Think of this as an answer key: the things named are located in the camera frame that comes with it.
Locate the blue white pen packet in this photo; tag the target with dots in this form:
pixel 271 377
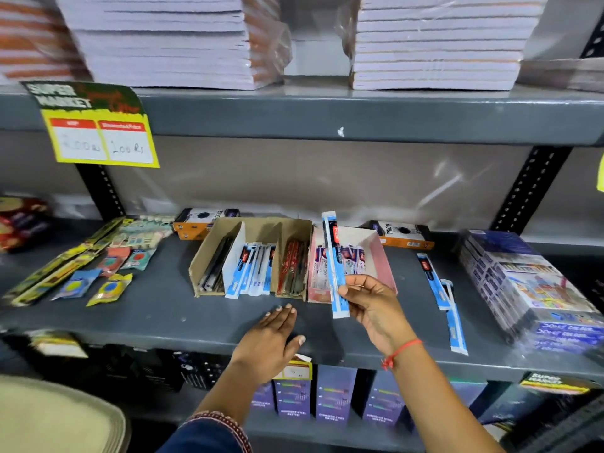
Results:
pixel 432 280
pixel 454 320
pixel 333 259

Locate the person's left thumb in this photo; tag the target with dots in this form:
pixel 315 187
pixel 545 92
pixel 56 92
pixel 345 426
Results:
pixel 296 345

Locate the wrapped stack of crayon boxes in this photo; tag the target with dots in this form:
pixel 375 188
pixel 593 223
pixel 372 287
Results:
pixel 528 287

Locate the teal eraser packet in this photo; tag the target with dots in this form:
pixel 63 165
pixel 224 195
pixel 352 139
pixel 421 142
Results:
pixel 138 259

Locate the bundle of red pens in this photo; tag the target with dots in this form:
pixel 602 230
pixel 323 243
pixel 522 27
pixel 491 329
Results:
pixel 292 266

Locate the black perforated shelf upright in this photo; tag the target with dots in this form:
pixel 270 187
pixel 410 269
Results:
pixel 531 188
pixel 99 191

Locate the yellow eraser packet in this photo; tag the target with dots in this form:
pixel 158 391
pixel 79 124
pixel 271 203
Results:
pixel 109 291

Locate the yellow price sign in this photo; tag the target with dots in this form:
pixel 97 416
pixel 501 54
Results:
pixel 94 129

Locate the stack of grey notebooks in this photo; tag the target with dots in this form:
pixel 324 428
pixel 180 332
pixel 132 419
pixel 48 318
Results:
pixel 564 73

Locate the red eraser packet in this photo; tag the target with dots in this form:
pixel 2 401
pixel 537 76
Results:
pixel 113 261

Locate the person's left forearm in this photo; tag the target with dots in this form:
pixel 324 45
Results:
pixel 217 410

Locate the stack of orange striped notebooks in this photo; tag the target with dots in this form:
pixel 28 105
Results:
pixel 33 40

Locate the grey metal shelf board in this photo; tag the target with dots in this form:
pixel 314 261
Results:
pixel 165 316
pixel 330 113

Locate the person's right hand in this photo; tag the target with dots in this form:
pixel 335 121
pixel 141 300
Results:
pixel 380 313

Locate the brown divided cardboard box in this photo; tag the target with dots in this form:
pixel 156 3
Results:
pixel 262 231

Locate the blue eraser packet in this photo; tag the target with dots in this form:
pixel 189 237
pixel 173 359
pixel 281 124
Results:
pixel 75 285

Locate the beige woven basket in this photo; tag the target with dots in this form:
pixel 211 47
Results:
pixel 52 419

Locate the purple bottle box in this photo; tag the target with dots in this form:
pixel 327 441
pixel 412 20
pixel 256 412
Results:
pixel 335 393
pixel 383 400
pixel 264 396
pixel 292 398

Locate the bundle of black pens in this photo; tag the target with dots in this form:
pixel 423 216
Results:
pixel 216 266

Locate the person's right forearm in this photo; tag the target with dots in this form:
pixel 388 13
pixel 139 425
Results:
pixel 439 405

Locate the wrapped stack of white notebooks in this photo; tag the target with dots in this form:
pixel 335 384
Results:
pixel 165 37
pixel 439 42

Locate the yellow tag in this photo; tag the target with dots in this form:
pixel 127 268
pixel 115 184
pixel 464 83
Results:
pixel 601 173

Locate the pink cardboard box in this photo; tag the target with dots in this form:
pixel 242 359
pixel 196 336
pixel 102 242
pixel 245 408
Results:
pixel 380 261

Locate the green eraser card sheet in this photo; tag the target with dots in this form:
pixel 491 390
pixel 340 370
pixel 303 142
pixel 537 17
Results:
pixel 144 231

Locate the row of blue pen packs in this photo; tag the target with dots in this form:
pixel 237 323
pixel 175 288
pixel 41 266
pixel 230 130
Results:
pixel 252 271

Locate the yellow pencil packet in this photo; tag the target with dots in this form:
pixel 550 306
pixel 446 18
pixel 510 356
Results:
pixel 52 280
pixel 66 257

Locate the person's left hand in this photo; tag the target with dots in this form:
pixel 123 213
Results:
pixel 262 346

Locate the black product boxes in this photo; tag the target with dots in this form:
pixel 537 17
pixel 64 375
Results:
pixel 160 367

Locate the person's right thumb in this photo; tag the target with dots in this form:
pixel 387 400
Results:
pixel 350 293

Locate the red snack packets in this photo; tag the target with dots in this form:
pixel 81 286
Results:
pixel 21 224

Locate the orange black product box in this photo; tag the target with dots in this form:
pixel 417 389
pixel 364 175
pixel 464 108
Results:
pixel 401 234
pixel 200 224

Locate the row of purple pen packs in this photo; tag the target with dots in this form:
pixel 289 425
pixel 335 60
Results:
pixel 351 261

